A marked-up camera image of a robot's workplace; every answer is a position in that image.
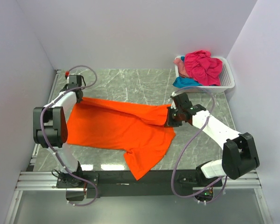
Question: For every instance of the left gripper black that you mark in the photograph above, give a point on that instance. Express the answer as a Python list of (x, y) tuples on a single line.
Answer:
[(66, 87)]

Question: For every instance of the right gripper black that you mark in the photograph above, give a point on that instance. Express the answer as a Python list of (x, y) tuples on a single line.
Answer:
[(170, 123)]

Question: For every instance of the orange t shirt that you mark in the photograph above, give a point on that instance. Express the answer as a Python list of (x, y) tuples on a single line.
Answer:
[(137, 129)]

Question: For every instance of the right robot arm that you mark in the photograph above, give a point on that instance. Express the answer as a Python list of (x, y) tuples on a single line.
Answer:
[(239, 151)]

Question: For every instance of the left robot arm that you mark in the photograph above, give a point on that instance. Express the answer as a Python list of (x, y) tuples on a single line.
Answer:
[(50, 126)]

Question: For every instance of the teal blue t shirt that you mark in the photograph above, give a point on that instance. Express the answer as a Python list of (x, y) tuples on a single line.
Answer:
[(181, 82)]

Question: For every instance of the light pink t shirt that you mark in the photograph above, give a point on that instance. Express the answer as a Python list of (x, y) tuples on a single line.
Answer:
[(178, 62)]

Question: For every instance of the magenta t shirt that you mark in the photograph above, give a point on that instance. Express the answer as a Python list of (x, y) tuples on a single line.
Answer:
[(203, 68)]

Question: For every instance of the white plastic laundry basket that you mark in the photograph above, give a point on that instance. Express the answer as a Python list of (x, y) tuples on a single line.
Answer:
[(226, 80)]

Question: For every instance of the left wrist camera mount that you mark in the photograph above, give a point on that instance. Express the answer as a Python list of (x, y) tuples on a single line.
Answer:
[(67, 73)]

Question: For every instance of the right aluminium rail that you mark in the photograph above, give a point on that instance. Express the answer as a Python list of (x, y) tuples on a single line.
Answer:
[(247, 181)]

